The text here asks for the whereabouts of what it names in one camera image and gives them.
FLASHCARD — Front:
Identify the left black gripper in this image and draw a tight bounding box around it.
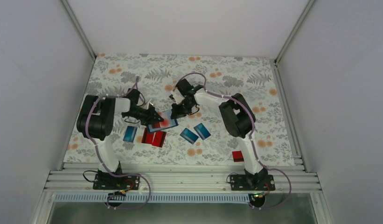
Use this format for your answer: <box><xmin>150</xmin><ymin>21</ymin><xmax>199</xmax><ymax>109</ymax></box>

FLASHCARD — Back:
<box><xmin>123</xmin><ymin>106</ymin><xmax>163</xmax><ymax>126</ymax></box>

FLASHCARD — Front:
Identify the dark blue card holder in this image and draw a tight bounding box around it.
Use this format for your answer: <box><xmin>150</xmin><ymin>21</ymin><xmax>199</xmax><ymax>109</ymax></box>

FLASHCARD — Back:
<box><xmin>147</xmin><ymin>110</ymin><xmax>178</xmax><ymax>133</ymax></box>

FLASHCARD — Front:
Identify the white card red circle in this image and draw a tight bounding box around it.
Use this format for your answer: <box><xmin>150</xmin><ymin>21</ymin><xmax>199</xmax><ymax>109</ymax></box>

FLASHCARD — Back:
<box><xmin>152</xmin><ymin>117</ymin><xmax>178</xmax><ymax>130</ymax></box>

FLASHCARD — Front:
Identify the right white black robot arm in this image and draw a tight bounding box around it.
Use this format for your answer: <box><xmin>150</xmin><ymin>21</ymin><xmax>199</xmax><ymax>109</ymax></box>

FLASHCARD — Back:
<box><xmin>171</xmin><ymin>79</ymin><xmax>268</xmax><ymax>190</ymax></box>

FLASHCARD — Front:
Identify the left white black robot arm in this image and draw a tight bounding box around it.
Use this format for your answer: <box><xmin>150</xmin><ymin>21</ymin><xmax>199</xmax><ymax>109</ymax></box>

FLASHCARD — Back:
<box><xmin>76</xmin><ymin>88</ymin><xmax>164</xmax><ymax>189</ymax></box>

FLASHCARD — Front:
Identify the red card overlapping stack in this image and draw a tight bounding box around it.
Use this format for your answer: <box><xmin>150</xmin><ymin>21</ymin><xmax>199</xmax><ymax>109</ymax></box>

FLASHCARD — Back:
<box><xmin>152</xmin><ymin>131</ymin><xmax>167</xmax><ymax>147</ymax></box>

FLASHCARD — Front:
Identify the red card upper stack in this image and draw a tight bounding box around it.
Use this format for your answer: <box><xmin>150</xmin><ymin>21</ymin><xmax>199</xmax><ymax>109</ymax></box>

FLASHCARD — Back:
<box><xmin>141</xmin><ymin>128</ymin><xmax>155</xmax><ymax>145</ymax></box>

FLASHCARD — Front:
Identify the blue card centre right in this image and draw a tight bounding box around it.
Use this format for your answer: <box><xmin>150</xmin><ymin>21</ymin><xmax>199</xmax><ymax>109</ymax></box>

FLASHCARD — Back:
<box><xmin>194</xmin><ymin>123</ymin><xmax>211</xmax><ymax>140</ymax></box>

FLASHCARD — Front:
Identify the blue card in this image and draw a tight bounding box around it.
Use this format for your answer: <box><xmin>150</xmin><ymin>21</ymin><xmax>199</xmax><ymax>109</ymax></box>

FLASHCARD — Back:
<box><xmin>180</xmin><ymin>128</ymin><xmax>199</xmax><ymax>145</ymax></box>
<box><xmin>194</xmin><ymin>123</ymin><xmax>211</xmax><ymax>140</ymax></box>
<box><xmin>123</xmin><ymin>126</ymin><xmax>138</xmax><ymax>143</ymax></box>

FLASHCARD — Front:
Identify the blue card far left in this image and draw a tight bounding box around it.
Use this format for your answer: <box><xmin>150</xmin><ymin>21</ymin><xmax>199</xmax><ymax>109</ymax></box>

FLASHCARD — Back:
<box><xmin>123</xmin><ymin>126</ymin><xmax>138</xmax><ymax>143</ymax></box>

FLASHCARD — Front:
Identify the red card far right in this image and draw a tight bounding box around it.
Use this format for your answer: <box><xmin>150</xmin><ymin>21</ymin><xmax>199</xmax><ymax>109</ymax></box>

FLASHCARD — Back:
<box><xmin>232</xmin><ymin>151</ymin><xmax>244</xmax><ymax>162</ymax></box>

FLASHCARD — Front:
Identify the floral patterned table mat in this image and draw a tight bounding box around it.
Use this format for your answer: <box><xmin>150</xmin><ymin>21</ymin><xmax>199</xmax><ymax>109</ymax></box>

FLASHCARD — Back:
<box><xmin>63</xmin><ymin>53</ymin><xmax>295</xmax><ymax>168</ymax></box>

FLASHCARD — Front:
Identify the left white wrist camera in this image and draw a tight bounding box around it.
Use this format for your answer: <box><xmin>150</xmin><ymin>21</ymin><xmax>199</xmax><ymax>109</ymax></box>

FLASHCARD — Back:
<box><xmin>146</xmin><ymin>99</ymin><xmax>154</xmax><ymax>109</ymax></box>

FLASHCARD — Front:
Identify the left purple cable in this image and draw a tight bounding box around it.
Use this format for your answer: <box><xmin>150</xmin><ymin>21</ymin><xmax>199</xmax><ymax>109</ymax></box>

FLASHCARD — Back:
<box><xmin>84</xmin><ymin>77</ymin><xmax>153</xmax><ymax>211</ymax></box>

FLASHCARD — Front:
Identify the purple cable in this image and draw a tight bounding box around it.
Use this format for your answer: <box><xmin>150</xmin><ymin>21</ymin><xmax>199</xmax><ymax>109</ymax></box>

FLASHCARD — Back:
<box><xmin>173</xmin><ymin>72</ymin><xmax>292</xmax><ymax>211</ymax></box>
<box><xmin>84</xmin><ymin>77</ymin><xmax>153</xmax><ymax>211</ymax></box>

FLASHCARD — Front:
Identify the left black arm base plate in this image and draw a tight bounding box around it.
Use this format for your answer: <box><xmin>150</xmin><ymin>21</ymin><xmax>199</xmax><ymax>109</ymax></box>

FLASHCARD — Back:
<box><xmin>92</xmin><ymin>173</ymin><xmax>140</xmax><ymax>190</ymax></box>

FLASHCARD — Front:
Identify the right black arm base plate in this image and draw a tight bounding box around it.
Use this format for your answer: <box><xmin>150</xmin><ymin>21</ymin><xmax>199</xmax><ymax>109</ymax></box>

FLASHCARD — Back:
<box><xmin>226</xmin><ymin>173</ymin><xmax>276</xmax><ymax>191</ymax></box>

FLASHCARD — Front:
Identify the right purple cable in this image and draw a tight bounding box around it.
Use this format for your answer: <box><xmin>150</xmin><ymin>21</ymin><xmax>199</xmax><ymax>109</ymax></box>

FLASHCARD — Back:
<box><xmin>173</xmin><ymin>72</ymin><xmax>292</xmax><ymax>211</ymax></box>

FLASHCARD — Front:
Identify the aluminium front rail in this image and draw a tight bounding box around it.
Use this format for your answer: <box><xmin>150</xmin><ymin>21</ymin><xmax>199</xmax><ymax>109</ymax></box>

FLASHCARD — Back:
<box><xmin>44</xmin><ymin>169</ymin><xmax>322</xmax><ymax>193</ymax></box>

